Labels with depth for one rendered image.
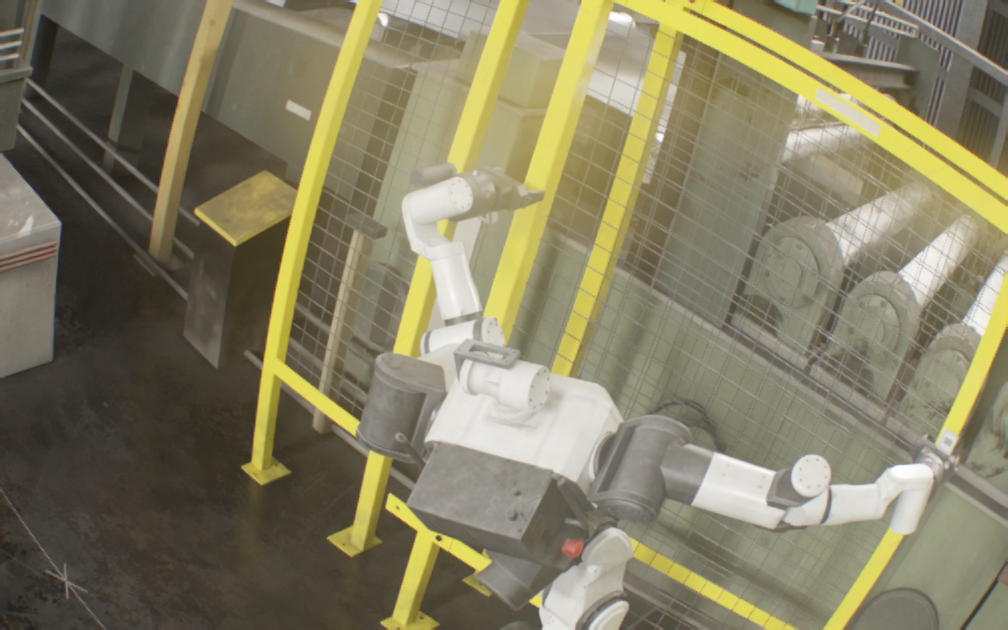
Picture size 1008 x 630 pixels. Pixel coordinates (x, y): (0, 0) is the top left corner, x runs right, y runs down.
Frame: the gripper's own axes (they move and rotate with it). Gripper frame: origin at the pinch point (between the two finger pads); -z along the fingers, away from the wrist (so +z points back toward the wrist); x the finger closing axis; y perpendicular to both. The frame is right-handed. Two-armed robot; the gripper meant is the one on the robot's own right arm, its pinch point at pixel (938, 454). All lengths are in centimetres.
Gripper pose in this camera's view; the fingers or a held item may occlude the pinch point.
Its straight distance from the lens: 208.8
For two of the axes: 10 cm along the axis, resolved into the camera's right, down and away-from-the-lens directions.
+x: -7.6, -4.7, 4.6
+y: -2.7, 8.6, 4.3
